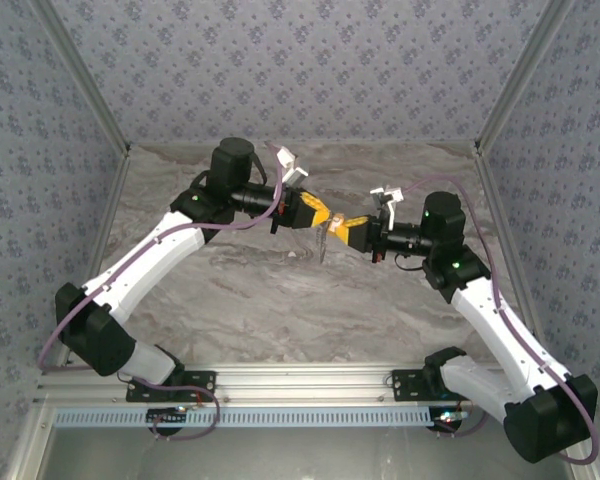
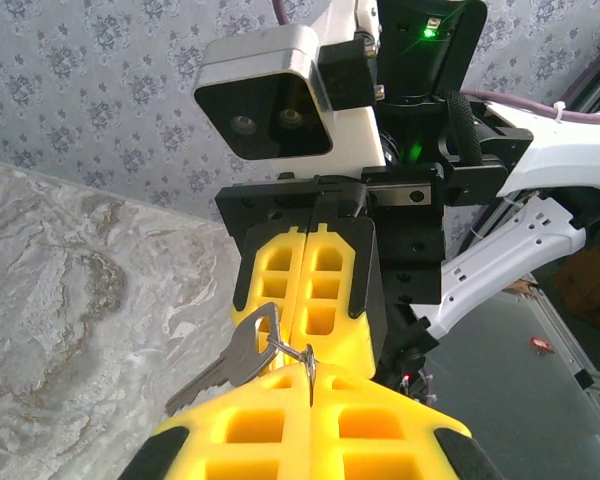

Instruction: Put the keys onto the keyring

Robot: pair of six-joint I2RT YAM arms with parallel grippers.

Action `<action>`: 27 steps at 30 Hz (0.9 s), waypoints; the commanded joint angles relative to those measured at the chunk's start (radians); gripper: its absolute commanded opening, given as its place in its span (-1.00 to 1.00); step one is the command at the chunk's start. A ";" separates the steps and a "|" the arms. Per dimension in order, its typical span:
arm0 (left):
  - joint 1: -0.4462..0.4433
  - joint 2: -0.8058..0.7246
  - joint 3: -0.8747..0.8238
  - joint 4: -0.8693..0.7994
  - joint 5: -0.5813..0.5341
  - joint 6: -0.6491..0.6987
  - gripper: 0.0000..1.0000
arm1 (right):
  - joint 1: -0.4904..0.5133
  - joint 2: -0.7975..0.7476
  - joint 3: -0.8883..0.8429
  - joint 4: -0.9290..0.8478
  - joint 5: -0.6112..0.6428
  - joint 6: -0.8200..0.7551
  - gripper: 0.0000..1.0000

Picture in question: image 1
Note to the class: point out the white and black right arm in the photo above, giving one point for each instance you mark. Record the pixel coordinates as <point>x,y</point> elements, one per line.
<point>510,340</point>

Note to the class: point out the brass coloured key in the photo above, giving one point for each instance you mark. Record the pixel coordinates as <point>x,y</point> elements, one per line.
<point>336,221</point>

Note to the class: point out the small clear plastic bag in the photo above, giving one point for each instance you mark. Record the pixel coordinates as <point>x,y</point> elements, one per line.
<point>322,245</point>

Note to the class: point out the small black controller board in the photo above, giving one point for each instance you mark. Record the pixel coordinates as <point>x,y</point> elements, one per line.
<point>167,417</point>
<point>447,420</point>

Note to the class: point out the aluminium side rail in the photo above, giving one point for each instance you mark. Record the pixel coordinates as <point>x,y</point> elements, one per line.
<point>505,225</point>
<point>102,225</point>

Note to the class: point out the aluminium corner post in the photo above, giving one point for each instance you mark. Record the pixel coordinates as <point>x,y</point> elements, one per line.
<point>521,75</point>
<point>82,75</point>

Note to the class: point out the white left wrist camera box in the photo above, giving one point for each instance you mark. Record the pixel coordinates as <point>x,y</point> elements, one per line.
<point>291,162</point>

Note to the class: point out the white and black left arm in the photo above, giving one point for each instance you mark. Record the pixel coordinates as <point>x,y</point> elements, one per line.
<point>150,260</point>

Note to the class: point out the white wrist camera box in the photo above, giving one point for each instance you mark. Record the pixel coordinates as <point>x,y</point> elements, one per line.
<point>291,162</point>
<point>387,202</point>

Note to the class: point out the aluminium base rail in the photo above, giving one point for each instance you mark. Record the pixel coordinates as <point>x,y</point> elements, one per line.
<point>300,382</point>

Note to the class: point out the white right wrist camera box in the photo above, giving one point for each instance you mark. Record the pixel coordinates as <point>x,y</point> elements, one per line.
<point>387,202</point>

